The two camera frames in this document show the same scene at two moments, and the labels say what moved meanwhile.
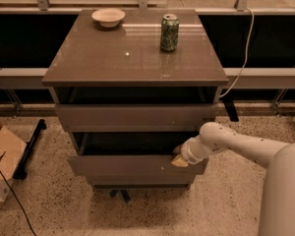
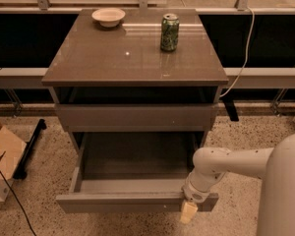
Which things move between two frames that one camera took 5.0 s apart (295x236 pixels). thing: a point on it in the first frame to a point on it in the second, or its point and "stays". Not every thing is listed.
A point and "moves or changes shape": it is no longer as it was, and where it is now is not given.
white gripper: x=187 y=152 to x=194 y=194
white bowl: x=108 y=17 stays
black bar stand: x=21 y=171 stays
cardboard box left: x=3 y=141 stays
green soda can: x=169 y=31 stays
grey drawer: x=131 y=153 moves or changes shape
